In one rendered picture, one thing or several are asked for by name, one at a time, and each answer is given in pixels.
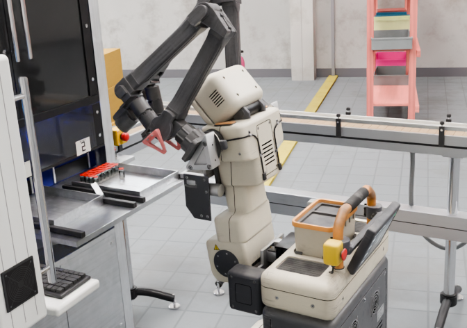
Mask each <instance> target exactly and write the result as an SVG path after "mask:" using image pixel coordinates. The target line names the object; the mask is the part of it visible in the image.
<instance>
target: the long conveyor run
mask: <svg viewBox="0 0 467 328"><path fill-rule="evenodd" d="M346 110H347V112H345V115H341V114H340V113H337V114H329V113H310V112H300V111H291V110H279V112H280V114H281V119H282V121H281V126H282V131H283V136H284V139H283V140H288V141H296V142H310V143H318V144H325V145H339V146H347V147H361V148H369V149H383V150H390V151H404V152H411V153H419V154H433V155H441V156H455V157H462V158H467V124H463V123H453V122H452V119H450V117H451V114H449V113H448V114H447V115H446V117H447V119H446V121H445V122H444V121H440V122H435V121H425V120H406V119H396V118H386V117H367V116H358V115H351V112H349V110H350V107H347V108H346ZM185 121H186V122H187V123H189V124H192V125H193V126H194V127H195V128H196V129H197V128H200V129H201V130H202V127H204V126H206V125H207V124H206V123H205V121H204V120H203V119H202V118H201V116H200V115H199V114H198V112H197V111H196V110H195V109H194V108H193V107H192V105H191V107H190V109H189V111H188V115H187V117H186V119H185Z"/></svg>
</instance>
